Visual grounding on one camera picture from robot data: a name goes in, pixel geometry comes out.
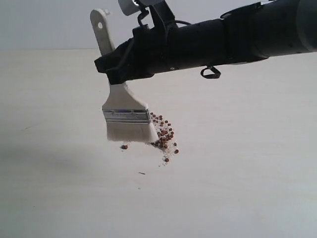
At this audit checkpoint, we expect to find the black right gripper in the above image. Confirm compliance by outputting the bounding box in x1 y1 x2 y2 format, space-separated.
94 27 169 86

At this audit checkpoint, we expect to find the wooden paint brush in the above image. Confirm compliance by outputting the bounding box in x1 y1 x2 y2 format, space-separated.
90 8 159 143

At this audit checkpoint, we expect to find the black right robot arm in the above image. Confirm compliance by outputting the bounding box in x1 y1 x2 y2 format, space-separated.
95 0 317 84

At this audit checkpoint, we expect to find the pile of grains and pellets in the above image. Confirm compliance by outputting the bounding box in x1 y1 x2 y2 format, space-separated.
120 111 180 168

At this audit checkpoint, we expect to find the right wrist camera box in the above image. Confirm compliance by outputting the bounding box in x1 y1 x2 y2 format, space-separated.
118 0 163 16

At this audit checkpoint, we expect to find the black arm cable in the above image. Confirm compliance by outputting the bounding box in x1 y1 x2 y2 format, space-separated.
116 4 221 79

